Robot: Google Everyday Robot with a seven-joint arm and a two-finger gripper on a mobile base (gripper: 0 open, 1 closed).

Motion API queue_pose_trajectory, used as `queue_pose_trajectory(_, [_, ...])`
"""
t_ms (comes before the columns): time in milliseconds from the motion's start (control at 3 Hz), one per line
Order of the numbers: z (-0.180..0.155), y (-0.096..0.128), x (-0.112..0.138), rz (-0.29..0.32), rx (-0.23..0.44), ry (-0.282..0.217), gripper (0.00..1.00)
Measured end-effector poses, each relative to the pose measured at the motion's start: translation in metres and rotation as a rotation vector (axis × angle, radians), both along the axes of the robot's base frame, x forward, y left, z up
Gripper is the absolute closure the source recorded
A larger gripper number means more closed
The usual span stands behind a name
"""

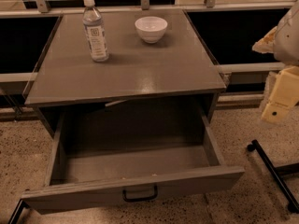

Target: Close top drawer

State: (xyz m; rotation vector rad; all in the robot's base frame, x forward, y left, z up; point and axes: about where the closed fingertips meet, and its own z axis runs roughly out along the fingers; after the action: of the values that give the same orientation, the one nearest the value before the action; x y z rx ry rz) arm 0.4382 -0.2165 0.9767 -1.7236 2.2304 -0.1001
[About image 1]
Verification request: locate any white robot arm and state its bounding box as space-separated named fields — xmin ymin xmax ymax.
xmin=252 ymin=0 xmax=299 ymax=124

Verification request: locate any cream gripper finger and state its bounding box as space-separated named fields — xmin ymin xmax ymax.
xmin=261 ymin=103 xmax=289 ymax=124
xmin=252 ymin=26 xmax=277 ymax=54

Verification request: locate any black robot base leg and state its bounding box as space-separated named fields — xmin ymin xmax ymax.
xmin=247 ymin=140 xmax=299 ymax=214

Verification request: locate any clear plastic water bottle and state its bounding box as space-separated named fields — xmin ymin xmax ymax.
xmin=82 ymin=0 xmax=109 ymax=62

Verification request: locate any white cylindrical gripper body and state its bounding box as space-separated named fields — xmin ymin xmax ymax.
xmin=269 ymin=66 xmax=299 ymax=110

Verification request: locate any white ceramic bowl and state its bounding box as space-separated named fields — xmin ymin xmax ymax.
xmin=135 ymin=16 xmax=168 ymax=44

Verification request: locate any black drawer handle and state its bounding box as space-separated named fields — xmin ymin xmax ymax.
xmin=122 ymin=185 xmax=158 ymax=203

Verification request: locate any metal window railing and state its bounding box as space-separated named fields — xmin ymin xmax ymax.
xmin=0 ymin=0 xmax=299 ymax=110

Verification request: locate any grey top drawer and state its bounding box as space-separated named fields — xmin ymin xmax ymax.
xmin=22 ymin=110 xmax=244 ymax=214

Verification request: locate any black cabinet leg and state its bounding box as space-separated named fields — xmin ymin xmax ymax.
xmin=7 ymin=199 xmax=29 ymax=224

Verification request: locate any grey cabinet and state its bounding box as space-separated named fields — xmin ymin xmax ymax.
xmin=23 ymin=8 xmax=228 ymax=138

